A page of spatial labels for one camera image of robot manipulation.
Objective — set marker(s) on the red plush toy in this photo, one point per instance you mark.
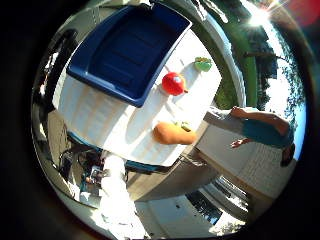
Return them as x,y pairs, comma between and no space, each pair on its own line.
173,83

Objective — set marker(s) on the dark building window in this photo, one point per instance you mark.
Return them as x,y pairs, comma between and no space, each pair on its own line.
204,204

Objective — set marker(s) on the blue plastic container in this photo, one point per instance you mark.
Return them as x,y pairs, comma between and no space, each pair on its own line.
128,53

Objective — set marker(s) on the leafy tree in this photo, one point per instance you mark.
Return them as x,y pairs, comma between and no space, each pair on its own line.
288,83

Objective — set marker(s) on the white striped tablecloth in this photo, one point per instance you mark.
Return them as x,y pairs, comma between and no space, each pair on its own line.
133,130

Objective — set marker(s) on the person in blue shirt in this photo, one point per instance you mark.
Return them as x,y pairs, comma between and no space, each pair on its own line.
263,128

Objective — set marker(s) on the orange plush toy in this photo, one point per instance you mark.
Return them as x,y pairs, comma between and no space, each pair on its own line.
171,134

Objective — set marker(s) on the green plush toy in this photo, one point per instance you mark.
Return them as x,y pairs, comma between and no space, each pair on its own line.
203,64

